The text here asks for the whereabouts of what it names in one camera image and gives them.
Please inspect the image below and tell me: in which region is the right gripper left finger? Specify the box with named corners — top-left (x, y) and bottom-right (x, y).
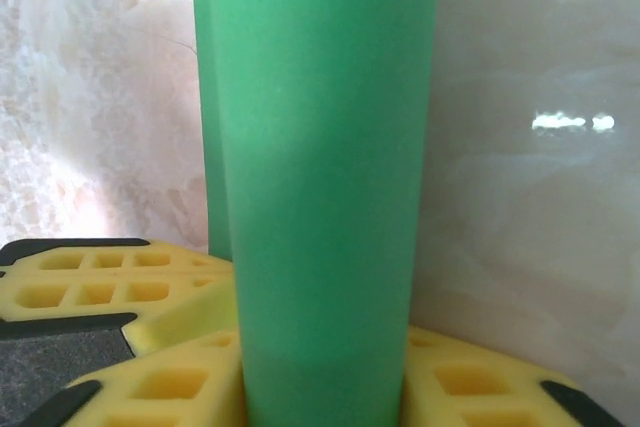
top-left (29, 330), bottom-right (250, 427)

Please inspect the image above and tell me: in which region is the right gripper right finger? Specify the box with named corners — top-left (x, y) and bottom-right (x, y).
top-left (399, 325), bottom-right (626, 427)

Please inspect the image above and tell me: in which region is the green square paper sheet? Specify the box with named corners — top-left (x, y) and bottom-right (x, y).
top-left (192, 0), bottom-right (441, 426)

